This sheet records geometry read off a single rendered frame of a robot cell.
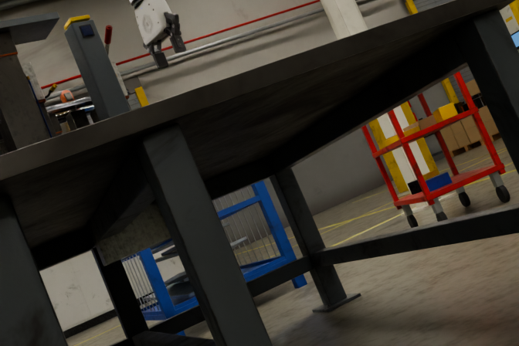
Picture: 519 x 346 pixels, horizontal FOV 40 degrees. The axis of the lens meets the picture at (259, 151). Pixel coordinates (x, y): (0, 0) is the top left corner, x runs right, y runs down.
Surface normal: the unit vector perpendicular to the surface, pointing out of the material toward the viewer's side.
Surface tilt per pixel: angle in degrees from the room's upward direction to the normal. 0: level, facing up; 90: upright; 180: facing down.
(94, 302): 90
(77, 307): 90
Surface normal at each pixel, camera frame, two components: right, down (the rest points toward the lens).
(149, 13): -0.69, 0.19
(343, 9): 0.29, -0.22
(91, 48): 0.52, -0.30
